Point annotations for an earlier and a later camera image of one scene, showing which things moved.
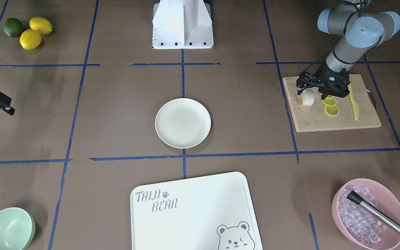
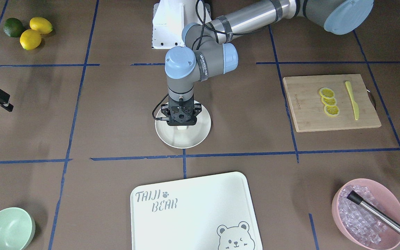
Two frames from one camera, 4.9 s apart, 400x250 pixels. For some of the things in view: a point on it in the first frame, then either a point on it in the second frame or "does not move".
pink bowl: [359, 225] does not move
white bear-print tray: [213, 212] does not move
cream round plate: [183, 123] does not move
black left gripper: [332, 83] to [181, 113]
